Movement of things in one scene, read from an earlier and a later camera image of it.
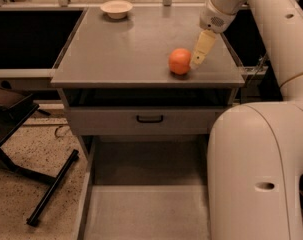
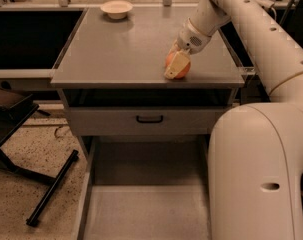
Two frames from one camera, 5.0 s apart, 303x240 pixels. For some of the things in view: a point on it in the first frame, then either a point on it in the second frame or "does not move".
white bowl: x=116 y=9 does not move
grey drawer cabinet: x=120 y=95 does not move
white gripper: x=215 y=18 -> x=190 y=40
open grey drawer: x=144 y=187 does not move
